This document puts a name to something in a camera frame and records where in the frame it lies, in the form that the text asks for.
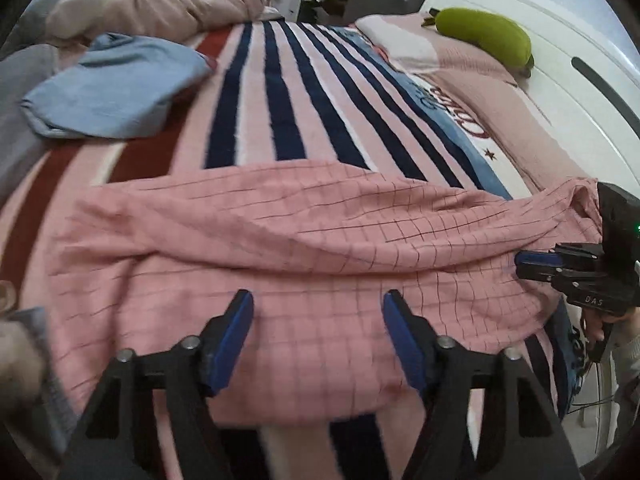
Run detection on pink checked pants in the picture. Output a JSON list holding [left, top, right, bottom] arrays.
[[46, 160, 602, 425]]

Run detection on right hand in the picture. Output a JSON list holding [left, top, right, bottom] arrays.
[[582, 309, 620, 351]]

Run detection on pink knitted pillow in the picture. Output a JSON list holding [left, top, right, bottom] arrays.
[[355, 13, 587, 197]]

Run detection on white bed headboard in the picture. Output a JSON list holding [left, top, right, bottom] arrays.
[[422, 0, 640, 194]]

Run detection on green plush pillow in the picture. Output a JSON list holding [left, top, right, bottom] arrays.
[[422, 8, 535, 78]]

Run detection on striped plush bed blanket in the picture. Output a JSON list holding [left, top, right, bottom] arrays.
[[0, 19, 576, 480]]

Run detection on folded light blue garment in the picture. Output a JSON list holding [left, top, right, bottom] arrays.
[[21, 32, 215, 140]]

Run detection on beige and grey quilt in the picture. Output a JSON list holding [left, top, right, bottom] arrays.
[[1, 0, 266, 58]]

